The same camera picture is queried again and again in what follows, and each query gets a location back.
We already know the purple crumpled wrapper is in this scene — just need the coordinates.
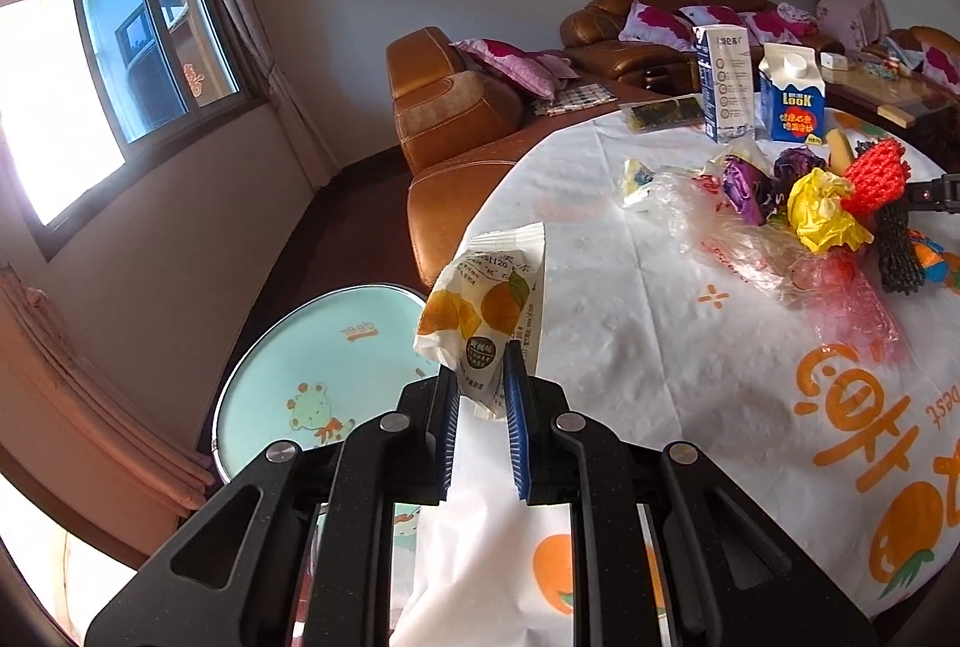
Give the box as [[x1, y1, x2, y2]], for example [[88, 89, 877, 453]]
[[772, 144, 830, 187], [721, 155, 788, 228]]

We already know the red translucent plastic bag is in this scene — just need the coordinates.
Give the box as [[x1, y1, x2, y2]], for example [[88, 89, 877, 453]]
[[791, 253, 908, 367]]

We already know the dark green seaweed packet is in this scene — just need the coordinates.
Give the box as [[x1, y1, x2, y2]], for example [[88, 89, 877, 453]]
[[621, 98, 706, 132]]

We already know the pink cloth covered chair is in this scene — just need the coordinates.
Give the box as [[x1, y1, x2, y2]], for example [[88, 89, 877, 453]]
[[816, 0, 893, 52]]

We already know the yellow white crumpled wrapper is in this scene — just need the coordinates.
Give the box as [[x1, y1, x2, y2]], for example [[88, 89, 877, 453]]
[[616, 158, 661, 211]]

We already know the brown leather corner sofa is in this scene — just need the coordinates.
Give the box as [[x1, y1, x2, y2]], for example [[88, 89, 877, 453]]
[[386, 0, 833, 292]]

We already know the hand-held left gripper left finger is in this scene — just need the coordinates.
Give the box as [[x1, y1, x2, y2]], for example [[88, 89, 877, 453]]
[[85, 368, 460, 647]]

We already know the teal round bin bear print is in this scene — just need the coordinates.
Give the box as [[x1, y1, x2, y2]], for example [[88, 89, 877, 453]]
[[212, 284, 451, 547]]

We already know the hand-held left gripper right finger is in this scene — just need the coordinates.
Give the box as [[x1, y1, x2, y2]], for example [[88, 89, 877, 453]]
[[504, 341, 878, 647]]

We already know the black foam net sleeve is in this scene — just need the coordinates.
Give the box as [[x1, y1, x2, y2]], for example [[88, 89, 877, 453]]
[[876, 200, 920, 295]]

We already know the white printed tablecloth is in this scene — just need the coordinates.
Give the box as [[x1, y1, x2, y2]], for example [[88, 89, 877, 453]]
[[390, 105, 960, 647]]

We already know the white snack packet orange print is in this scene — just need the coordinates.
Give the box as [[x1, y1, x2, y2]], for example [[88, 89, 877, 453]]
[[416, 221, 547, 421]]

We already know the clear plastic bag red print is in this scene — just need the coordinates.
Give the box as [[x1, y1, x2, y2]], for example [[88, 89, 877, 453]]
[[649, 167, 811, 310]]

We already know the yellow crumpled paper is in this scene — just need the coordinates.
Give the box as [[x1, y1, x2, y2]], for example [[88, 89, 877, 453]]
[[787, 168, 875, 254]]

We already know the checked cloth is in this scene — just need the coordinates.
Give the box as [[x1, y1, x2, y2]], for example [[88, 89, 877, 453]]
[[534, 82, 620, 118]]

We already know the pink floral pillow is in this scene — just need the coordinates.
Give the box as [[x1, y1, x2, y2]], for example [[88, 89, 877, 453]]
[[450, 39, 578, 97]]

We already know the white window curtain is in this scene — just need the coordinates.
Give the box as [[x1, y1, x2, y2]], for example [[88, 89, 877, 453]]
[[191, 0, 338, 190]]

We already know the red foam net sleeve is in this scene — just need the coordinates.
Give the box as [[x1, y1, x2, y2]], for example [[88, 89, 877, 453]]
[[840, 138, 912, 214]]

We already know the brown leather armchair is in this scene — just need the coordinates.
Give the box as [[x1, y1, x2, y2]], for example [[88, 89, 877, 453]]
[[885, 26, 960, 82]]

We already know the pink draped curtain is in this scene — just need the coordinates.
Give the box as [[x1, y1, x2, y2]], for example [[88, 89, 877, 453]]
[[0, 264, 218, 520]]

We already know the glass top coffee table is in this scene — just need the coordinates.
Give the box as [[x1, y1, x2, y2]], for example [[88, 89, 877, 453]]
[[825, 54, 960, 149]]

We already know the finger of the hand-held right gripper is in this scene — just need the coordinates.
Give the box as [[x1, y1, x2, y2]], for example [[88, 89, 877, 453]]
[[904, 173, 960, 220]]

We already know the white magenta floral pillow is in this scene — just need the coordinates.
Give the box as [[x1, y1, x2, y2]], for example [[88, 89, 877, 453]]
[[619, 0, 698, 52], [742, 9, 818, 46], [679, 4, 751, 29], [919, 41, 960, 85]]

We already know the blue gable top carton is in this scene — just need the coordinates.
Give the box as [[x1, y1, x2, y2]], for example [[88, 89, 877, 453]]
[[759, 43, 827, 142]]

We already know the sliding glass window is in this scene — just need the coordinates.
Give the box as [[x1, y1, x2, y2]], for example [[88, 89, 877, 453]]
[[0, 0, 267, 262]]

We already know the orange and blue wrapper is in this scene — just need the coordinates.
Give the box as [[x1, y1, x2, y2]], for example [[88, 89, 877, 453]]
[[907, 229, 953, 288]]

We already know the tall blue white carton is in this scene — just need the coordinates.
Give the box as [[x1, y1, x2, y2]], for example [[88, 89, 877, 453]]
[[691, 24, 753, 144]]

